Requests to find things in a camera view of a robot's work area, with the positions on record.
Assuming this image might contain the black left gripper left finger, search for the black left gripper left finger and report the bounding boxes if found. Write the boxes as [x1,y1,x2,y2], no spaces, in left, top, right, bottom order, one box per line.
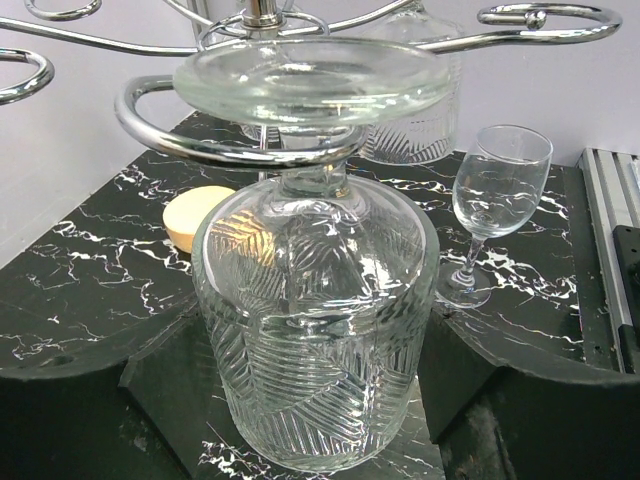
[1,299,216,479]

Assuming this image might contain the clear wine glass right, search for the clear wine glass right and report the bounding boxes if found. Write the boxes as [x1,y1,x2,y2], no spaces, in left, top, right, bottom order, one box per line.
[436,124,554,309]

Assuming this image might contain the patterned glass goblet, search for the patterned glass goblet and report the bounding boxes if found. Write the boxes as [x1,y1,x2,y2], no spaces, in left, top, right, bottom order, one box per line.
[361,1,463,165]

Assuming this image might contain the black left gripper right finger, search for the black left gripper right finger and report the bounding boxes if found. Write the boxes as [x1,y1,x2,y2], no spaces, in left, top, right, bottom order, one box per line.
[419,313,639,479]

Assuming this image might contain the chrome wine glass rack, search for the chrome wine glass rack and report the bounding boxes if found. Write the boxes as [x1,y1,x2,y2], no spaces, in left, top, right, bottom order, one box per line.
[1,1,622,171]

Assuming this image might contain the frosted short goblet front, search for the frosted short goblet front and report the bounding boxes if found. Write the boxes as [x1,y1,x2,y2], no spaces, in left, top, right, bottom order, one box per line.
[172,35,451,474]

